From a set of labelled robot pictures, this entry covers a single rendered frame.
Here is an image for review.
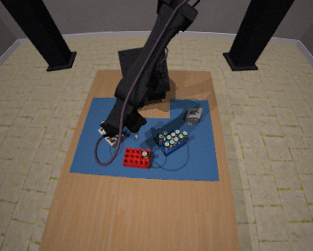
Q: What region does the red tube rack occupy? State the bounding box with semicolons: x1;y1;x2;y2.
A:
123;148;151;169

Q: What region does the blue bench mat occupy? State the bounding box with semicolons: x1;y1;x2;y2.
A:
69;98;220;182

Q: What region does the white tube cap with printed label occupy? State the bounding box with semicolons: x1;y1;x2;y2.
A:
163;131;168;141

